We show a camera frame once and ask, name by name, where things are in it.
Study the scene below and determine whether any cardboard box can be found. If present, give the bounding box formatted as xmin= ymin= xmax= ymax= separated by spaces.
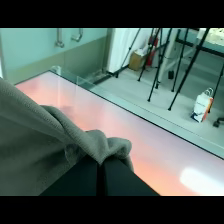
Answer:
xmin=128 ymin=49 xmax=148 ymax=72

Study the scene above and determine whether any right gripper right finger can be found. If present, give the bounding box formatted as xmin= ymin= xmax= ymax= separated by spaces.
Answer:
xmin=99 ymin=156 xmax=160 ymax=197

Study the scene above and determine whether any brown garment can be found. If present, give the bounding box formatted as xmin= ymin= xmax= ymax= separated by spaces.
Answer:
xmin=0 ymin=77 xmax=135 ymax=197

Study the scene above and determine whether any black tripod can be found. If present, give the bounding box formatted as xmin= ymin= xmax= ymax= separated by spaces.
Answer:
xmin=167 ymin=27 xmax=224 ymax=114
xmin=114 ymin=27 xmax=174 ymax=103

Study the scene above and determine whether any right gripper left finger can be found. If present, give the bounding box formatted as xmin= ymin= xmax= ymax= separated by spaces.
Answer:
xmin=39 ymin=155 xmax=100 ymax=197

